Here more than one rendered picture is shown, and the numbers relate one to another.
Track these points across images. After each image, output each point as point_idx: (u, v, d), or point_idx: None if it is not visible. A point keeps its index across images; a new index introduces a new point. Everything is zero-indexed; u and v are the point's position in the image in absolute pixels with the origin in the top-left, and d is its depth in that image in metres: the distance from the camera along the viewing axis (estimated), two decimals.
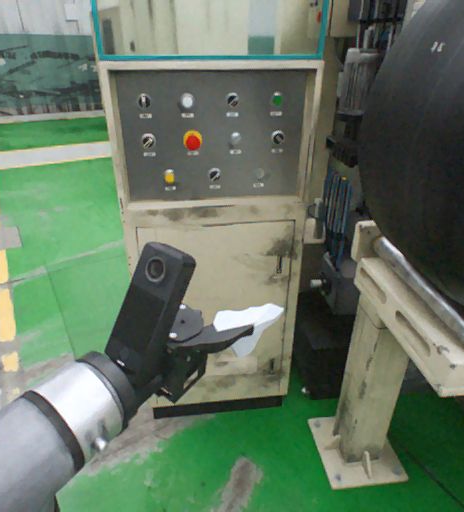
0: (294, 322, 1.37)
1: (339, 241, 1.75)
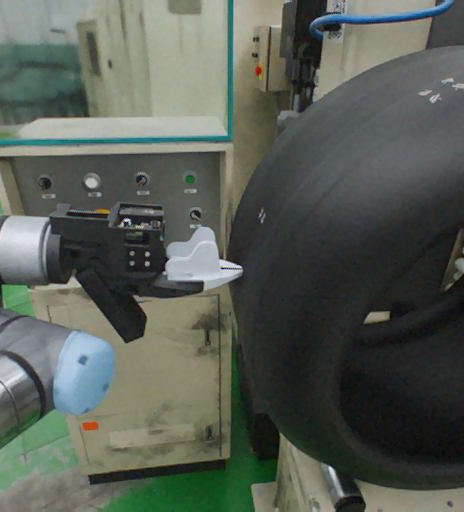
0: (230, 390, 1.32)
1: None
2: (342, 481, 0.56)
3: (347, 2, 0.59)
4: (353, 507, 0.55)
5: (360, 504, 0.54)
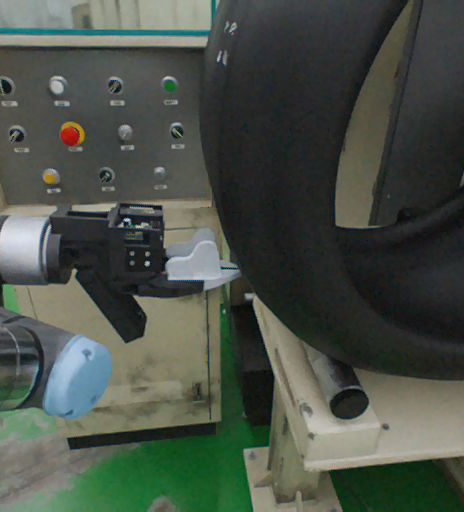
0: (219, 342, 1.21)
1: None
2: (324, 395, 0.47)
3: None
4: (344, 409, 0.44)
5: (337, 405, 0.44)
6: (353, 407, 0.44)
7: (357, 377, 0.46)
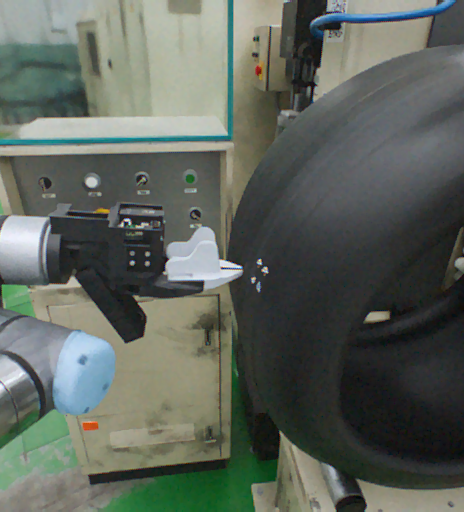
0: (230, 390, 1.31)
1: None
2: (330, 495, 0.58)
3: (347, 1, 0.59)
4: None
5: (341, 509, 0.54)
6: (354, 510, 0.55)
7: (357, 481, 0.57)
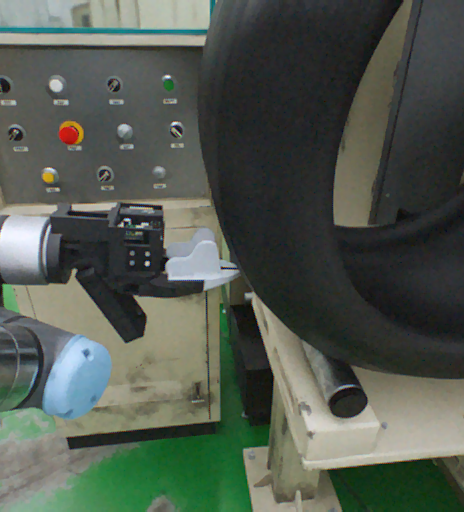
0: (219, 342, 1.21)
1: None
2: None
3: None
4: (350, 411, 0.44)
5: (344, 417, 0.45)
6: (349, 405, 0.44)
7: (328, 376, 0.46)
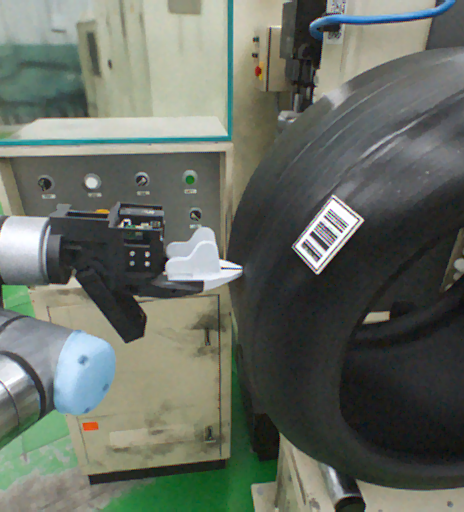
0: (230, 390, 1.32)
1: None
2: None
3: (346, 3, 0.60)
4: None
5: None
6: (351, 510, 0.55)
7: (334, 483, 0.57)
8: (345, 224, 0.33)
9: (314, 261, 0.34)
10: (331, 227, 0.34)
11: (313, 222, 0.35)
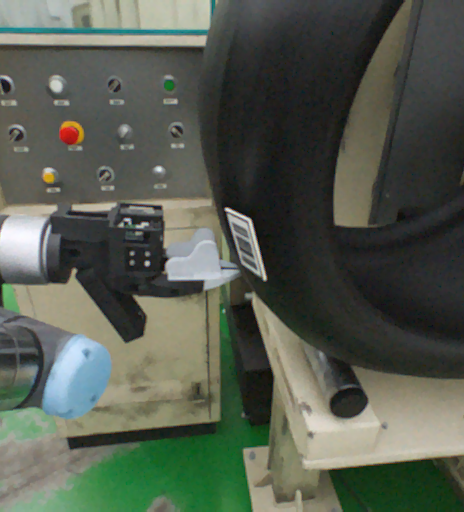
0: (219, 342, 1.21)
1: None
2: (357, 378, 0.46)
3: None
4: (357, 405, 0.44)
5: (364, 407, 0.44)
6: (348, 407, 0.44)
7: (325, 396, 0.47)
8: (245, 230, 0.32)
9: (256, 271, 0.34)
10: (242, 237, 0.33)
11: (234, 238, 0.35)
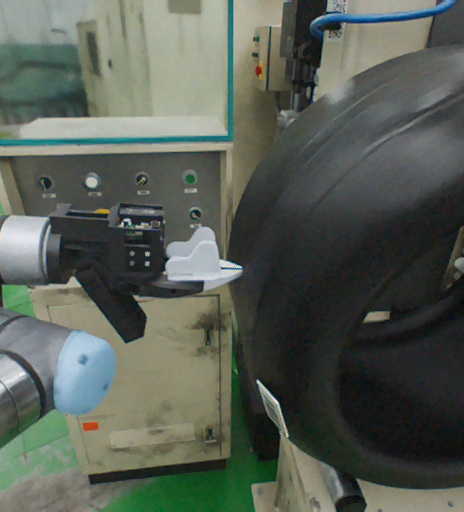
0: (230, 390, 1.32)
1: None
2: (357, 483, 0.57)
3: (347, 1, 0.59)
4: (357, 509, 0.55)
5: (363, 510, 0.55)
6: (350, 511, 0.55)
7: (332, 495, 0.58)
8: (273, 405, 0.43)
9: (280, 428, 0.45)
10: (270, 405, 0.44)
11: (262, 399, 0.46)
